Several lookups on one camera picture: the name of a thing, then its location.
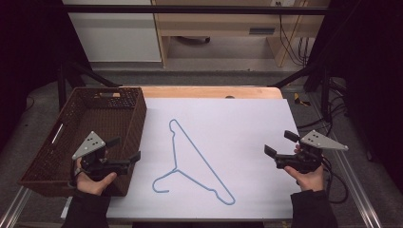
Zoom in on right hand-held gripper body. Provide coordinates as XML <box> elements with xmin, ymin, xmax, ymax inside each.
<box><xmin>274</xmin><ymin>129</ymin><xmax>349</xmax><ymax>175</ymax></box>

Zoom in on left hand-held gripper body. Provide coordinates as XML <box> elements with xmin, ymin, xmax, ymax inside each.
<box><xmin>71</xmin><ymin>130</ymin><xmax>131</xmax><ymax>182</ymax></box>

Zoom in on person's right hand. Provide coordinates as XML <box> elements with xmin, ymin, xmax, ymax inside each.
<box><xmin>283</xmin><ymin>163</ymin><xmax>325</xmax><ymax>193</ymax></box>

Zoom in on person's left hand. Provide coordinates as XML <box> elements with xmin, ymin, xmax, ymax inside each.
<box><xmin>75</xmin><ymin>158</ymin><xmax>118</xmax><ymax>197</ymax></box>

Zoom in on brown woven plastic basket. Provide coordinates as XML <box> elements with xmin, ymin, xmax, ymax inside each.
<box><xmin>17</xmin><ymin>86</ymin><xmax>148</xmax><ymax>198</ymax></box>

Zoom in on white paper sheet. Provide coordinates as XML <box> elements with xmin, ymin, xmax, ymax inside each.
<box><xmin>60</xmin><ymin>97</ymin><xmax>302</xmax><ymax>220</ymax></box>

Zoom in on yellow and black tape piece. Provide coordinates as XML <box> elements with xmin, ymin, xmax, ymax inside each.
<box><xmin>293</xmin><ymin>92</ymin><xmax>312</xmax><ymax>107</ymax></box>

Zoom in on black metal stand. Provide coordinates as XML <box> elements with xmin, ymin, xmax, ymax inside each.
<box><xmin>56</xmin><ymin>59</ymin><xmax>122</xmax><ymax>112</ymax></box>
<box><xmin>271</xmin><ymin>61</ymin><xmax>332</xmax><ymax>123</ymax></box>

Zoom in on black curtain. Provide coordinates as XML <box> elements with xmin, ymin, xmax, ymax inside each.
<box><xmin>305</xmin><ymin>0</ymin><xmax>403</xmax><ymax>194</ymax></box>
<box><xmin>0</xmin><ymin>0</ymin><xmax>93</xmax><ymax>153</ymax></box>

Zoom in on white cabinet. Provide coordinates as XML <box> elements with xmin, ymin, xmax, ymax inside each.
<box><xmin>62</xmin><ymin>0</ymin><xmax>163</xmax><ymax>63</ymax></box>

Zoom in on light wooden desk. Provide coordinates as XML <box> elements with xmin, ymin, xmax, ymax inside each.
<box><xmin>151</xmin><ymin>0</ymin><xmax>331</xmax><ymax>68</ymax></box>

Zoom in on black horizontal metal bar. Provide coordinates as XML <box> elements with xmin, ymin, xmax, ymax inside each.
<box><xmin>62</xmin><ymin>4</ymin><xmax>329</xmax><ymax>15</ymax></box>

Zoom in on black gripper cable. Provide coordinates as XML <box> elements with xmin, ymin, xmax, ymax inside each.
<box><xmin>320</xmin><ymin>156</ymin><xmax>350</xmax><ymax>204</ymax></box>

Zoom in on black floor cables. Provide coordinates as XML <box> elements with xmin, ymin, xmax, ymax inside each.
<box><xmin>297</xmin><ymin>79</ymin><xmax>350</xmax><ymax>137</ymax></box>

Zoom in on silver aluminium rail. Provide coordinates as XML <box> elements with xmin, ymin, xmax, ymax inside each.
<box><xmin>0</xmin><ymin>185</ymin><xmax>33</xmax><ymax>228</ymax></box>
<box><xmin>308</xmin><ymin>93</ymin><xmax>384</xmax><ymax>228</ymax></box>

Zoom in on blue wire clothes hanger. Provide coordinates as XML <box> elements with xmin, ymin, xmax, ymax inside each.
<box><xmin>151</xmin><ymin>118</ymin><xmax>237</xmax><ymax>206</ymax></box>

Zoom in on bundle of black hanging cables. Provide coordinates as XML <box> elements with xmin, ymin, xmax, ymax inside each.
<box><xmin>275</xmin><ymin>1</ymin><xmax>313</xmax><ymax>67</ymax></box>

